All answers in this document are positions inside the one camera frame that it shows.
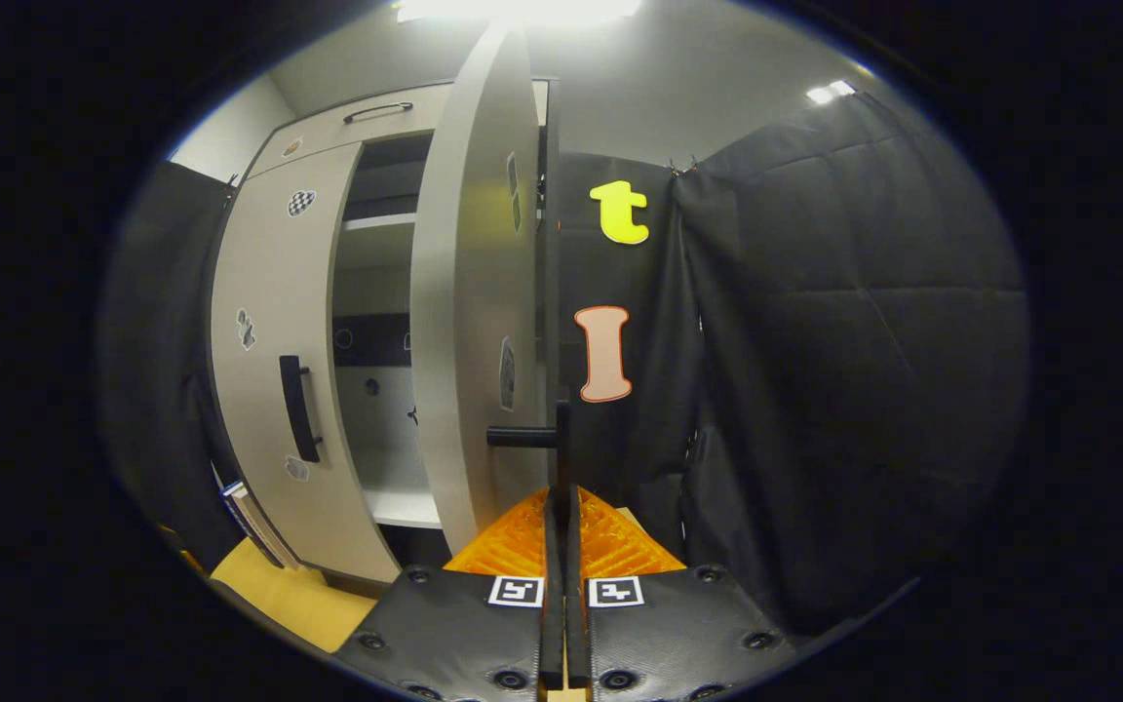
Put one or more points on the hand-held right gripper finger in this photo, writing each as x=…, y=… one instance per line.
x=553, y=624
x=576, y=624

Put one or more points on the white double-door shoe cabinet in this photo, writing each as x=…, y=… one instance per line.
x=376, y=419

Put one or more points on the white cabinet door grey stickers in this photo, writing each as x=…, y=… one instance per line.
x=469, y=292

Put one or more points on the white cabinet door checkered sticker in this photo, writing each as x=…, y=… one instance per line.
x=269, y=273

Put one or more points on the white cabinet shelf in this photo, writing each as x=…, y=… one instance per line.
x=381, y=221

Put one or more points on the white cabinet drawer front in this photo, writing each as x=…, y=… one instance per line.
x=376, y=127

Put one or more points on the stack of books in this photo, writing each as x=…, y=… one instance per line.
x=254, y=522

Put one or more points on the black backdrop cloth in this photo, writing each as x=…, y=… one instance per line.
x=864, y=341

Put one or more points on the small ceiling light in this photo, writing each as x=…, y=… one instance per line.
x=830, y=93

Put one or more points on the large ceiling light panel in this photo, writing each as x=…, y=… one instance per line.
x=522, y=8

